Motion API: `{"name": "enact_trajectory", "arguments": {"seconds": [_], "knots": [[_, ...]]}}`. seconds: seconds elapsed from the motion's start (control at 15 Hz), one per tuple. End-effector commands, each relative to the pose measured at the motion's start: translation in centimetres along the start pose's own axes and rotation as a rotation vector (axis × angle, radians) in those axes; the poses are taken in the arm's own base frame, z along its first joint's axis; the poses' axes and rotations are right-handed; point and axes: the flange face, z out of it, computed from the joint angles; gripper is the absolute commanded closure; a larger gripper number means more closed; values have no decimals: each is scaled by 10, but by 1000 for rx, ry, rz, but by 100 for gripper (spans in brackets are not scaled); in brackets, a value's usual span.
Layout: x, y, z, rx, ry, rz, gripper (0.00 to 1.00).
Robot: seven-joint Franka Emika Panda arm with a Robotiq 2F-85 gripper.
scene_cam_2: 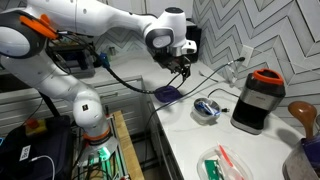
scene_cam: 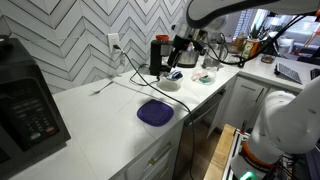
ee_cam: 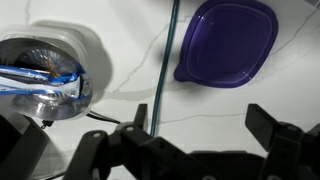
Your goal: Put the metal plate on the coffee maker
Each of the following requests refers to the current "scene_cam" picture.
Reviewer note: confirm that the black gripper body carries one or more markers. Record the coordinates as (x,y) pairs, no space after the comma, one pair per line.
(182,42)

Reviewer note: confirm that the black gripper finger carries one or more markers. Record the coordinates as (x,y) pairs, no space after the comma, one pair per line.
(174,58)

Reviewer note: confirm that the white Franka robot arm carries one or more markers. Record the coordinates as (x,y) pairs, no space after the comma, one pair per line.
(290,123)

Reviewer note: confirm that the black coffee maker orange cap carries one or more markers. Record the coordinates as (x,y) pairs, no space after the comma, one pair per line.
(155,56)

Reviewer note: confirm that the stainless steel kettle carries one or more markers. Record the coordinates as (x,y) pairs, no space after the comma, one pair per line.
(188,60)

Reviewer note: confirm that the white plastic container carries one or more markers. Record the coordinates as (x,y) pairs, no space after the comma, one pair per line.
(170,85)

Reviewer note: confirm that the glass pitcher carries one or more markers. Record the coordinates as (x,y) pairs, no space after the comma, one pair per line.
(211,60)

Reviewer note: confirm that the clear glass bowl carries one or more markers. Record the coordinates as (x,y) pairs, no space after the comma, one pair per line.
(204,80)

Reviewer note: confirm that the green item in bowl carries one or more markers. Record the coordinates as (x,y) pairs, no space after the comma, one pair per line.
(205,79)

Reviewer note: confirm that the purple plastic lid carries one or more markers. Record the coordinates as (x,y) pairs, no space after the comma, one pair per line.
(155,112)

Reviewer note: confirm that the yellow green canister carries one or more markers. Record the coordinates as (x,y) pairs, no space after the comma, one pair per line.
(249,49)

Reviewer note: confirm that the potted green plant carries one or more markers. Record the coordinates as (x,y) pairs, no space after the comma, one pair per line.
(257,31)

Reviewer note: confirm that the metal fork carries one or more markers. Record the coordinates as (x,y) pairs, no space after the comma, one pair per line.
(101,89)

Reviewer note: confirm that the small brown dish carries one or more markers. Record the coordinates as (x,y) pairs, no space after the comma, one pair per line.
(267,59)

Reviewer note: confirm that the black flat device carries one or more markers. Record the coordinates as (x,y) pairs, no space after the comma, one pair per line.
(315,73)

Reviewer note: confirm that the black microwave oven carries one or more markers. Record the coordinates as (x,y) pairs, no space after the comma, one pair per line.
(26,110)

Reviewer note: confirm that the white wall outlet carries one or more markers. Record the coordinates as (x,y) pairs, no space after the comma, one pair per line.
(112,39)

